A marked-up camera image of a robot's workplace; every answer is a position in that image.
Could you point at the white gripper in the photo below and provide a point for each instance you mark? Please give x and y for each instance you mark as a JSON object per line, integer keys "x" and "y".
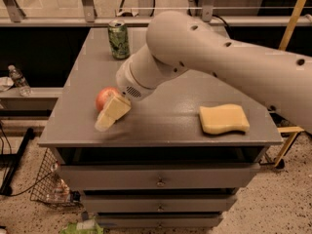
{"x": 128, "y": 81}

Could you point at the red apple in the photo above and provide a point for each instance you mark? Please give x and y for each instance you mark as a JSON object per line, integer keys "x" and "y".
{"x": 103, "y": 96}

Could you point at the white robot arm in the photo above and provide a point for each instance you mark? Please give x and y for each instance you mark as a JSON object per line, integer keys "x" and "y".
{"x": 176, "y": 42}

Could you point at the green soda can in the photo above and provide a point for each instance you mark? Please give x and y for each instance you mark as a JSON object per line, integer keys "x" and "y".
{"x": 118, "y": 39}

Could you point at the grey drawer cabinet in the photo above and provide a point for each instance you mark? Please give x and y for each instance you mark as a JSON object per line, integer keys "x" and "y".
{"x": 163, "y": 129}

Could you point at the top grey drawer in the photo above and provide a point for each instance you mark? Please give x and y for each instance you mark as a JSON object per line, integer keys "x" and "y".
{"x": 158, "y": 177}

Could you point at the grey drawer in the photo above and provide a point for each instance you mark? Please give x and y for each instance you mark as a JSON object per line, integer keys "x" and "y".
{"x": 159, "y": 220}
{"x": 158, "y": 203}
{"x": 158, "y": 177}

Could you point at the middle grey drawer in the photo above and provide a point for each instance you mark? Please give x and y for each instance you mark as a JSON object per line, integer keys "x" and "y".
{"x": 158, "y": 203}

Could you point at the clear plastic water bottle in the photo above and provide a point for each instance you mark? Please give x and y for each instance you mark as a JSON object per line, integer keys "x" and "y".
{"x": 19, "y": 81}

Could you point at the yellow sponge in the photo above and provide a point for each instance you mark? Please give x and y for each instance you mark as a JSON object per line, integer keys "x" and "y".
{"x": 223, "y": 119}

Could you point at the crumpled white paper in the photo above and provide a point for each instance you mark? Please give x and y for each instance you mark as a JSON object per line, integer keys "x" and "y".
{"x": 6, "y": 83}

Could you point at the bottom grey drawer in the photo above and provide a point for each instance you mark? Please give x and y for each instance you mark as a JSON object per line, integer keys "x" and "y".
{"x": 159, "y": 220}

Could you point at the black metal stand leg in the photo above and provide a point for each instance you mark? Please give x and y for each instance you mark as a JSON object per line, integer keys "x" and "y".
{"x": 12, "y": 161}

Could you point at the green white package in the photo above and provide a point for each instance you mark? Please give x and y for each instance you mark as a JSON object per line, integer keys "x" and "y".
{"x": 85, "y": 227}

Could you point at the wire mesh basket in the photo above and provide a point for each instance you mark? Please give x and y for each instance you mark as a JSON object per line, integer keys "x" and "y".
{"x": 49, "y": 189}

